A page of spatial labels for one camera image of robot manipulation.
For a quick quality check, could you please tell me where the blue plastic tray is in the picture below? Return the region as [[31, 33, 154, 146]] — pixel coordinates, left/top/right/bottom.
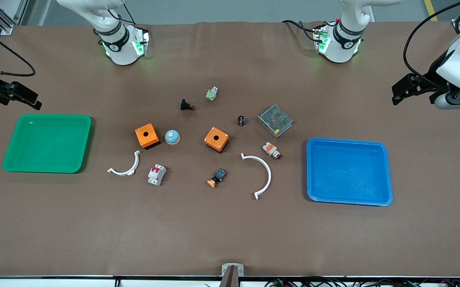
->
[[306, 138, 393, 206]]

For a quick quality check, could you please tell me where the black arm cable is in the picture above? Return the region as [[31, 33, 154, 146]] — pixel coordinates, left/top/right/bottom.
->
[[0, 20, 36, 77], [403, 0, 460, 86]]

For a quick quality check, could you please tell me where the green plastic tray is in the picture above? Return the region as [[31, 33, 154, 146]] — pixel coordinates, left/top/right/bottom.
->
[[2, 114, 92, 174]]

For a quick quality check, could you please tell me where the metal mesh power supply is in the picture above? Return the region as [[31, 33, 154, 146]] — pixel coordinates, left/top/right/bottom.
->
[[257, 104, 294, 139]]

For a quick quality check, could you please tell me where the brown table cover mat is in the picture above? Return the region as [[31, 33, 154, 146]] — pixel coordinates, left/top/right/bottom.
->
[[0, 21, 460, 277]]

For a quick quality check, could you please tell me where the white red circuit breaker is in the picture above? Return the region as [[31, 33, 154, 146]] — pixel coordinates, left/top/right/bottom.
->
[[148, 164, 167, 187]]

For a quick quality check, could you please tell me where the white orange red indicator light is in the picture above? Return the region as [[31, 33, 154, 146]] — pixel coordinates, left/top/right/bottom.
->
[[262, 142, 282, 160]]

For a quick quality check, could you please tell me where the black left base cable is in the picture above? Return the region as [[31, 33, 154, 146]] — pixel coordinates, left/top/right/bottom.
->
[[282, 19, 323, 43]]

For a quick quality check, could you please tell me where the orange black push button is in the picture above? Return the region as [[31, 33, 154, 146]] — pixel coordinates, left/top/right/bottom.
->
[[207, 168, 227, 188]]

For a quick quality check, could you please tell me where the orange button box with hole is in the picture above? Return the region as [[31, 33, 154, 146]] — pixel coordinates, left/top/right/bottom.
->
[[204, 127, 230, 153], [135, 123, 161, 150]]

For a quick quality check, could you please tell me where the small white curved bracket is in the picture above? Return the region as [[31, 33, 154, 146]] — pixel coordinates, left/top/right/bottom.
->
[[107, 150, 141, 176]]

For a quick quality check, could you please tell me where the grey metal edge bracket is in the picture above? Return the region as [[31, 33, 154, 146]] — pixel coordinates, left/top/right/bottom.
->
[[221, 263, 244, 276]]

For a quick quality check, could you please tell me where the large white curved bracket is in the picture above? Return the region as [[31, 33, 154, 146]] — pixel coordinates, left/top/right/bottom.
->
[[241, 153, 272, 201]]

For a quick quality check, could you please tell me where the black cable bundle under table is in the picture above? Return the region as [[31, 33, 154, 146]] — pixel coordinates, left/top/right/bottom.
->
[[265, 276, 460, 287]]

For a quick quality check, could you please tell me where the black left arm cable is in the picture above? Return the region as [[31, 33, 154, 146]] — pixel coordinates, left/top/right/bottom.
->
[[403, 0, 460, 86]]

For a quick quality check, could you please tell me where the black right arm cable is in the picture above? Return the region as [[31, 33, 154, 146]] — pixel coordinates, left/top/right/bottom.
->
[[0, 20, 36, 77]]

